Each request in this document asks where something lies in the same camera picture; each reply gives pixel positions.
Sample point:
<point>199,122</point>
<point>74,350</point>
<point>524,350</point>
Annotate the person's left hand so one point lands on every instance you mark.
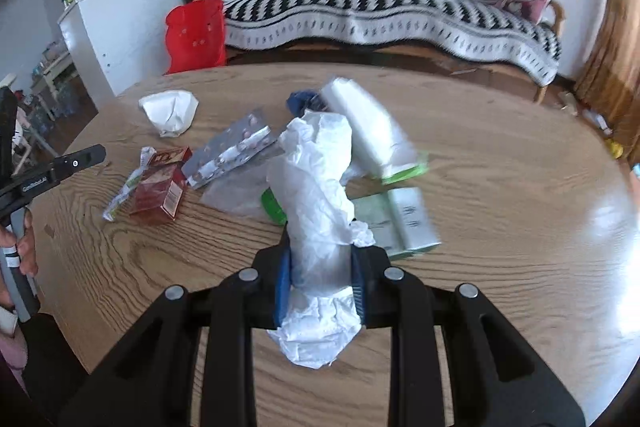
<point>29,252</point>

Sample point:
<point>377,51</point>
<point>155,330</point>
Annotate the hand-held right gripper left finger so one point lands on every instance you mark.
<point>282,277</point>

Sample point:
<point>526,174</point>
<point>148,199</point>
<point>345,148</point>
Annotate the black white striped blanket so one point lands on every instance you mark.
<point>400,7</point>

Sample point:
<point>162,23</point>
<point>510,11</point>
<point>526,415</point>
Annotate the clear plastic film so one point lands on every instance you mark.
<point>235,199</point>

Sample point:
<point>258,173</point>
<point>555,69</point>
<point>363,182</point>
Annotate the red cardboard box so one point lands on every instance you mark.
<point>160,192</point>

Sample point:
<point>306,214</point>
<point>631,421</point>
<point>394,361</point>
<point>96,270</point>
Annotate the person's dark clothing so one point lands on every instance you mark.
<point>50,367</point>

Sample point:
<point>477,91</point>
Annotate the red plastic stool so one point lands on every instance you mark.
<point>195,37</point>

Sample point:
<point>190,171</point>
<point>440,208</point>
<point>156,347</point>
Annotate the white crumpled paper ball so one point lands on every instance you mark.
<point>170,112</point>

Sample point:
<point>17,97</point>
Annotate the white tissue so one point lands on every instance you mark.
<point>310,187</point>

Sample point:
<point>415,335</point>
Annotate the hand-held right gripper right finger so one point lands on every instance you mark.
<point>357,277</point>

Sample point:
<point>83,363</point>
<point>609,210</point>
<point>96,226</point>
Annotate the yellow floor toy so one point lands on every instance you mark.
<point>616,148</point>

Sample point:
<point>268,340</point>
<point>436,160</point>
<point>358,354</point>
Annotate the brown striped curtain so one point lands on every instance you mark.
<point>615,47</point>

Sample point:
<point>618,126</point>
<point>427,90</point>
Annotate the white cabinet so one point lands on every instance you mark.
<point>125,22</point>

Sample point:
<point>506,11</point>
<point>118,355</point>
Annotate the silver blister pack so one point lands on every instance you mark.
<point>230,152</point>

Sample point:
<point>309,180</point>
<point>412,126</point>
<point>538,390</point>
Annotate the blue white wrapper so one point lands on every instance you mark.
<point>302,101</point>

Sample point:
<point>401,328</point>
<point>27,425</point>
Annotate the pale green cardboard box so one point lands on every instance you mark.
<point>400,217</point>

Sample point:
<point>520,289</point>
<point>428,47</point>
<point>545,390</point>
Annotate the white shelf rack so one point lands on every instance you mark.
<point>55,77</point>

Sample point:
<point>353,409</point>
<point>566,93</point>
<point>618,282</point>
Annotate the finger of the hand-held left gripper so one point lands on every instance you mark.
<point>80,161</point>

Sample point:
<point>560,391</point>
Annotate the green toy car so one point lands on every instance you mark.
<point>272,207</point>

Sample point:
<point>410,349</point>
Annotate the striped wrapper strip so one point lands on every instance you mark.
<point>122,197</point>

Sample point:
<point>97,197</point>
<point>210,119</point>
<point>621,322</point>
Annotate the white green tissue pack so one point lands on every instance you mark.
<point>370,127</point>

